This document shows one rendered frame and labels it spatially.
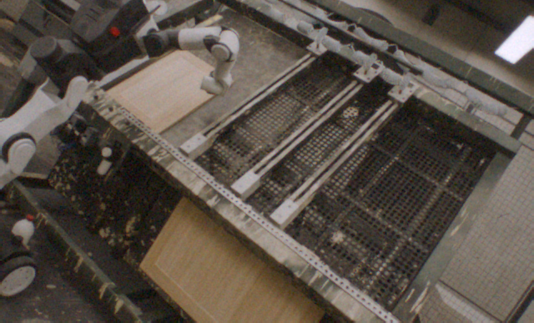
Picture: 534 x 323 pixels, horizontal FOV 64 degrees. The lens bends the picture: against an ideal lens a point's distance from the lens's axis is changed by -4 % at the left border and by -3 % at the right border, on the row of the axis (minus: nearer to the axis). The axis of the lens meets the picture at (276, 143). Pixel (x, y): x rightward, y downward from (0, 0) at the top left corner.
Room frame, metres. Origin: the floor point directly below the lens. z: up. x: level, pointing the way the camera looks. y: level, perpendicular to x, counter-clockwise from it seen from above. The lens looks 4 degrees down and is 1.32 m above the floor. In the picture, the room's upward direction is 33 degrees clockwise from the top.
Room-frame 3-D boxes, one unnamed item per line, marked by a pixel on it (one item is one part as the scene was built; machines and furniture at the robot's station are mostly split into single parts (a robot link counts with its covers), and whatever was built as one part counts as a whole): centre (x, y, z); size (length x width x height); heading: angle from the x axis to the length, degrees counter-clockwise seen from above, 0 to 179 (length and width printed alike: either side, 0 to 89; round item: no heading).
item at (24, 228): (2.11, 0.84, 0.10); 0.10 x 0.10 x 0.20
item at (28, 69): (2.23, 1.27, 0.84); 0.12 x 0.12 x 0.18; 68
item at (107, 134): (2.13, 0.84, 0.69); 0.50 x 0.14 x 0.24; 68
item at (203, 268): (2.06, -0.16, 0.53); 0.90 x 0.02 x 0.55; 68
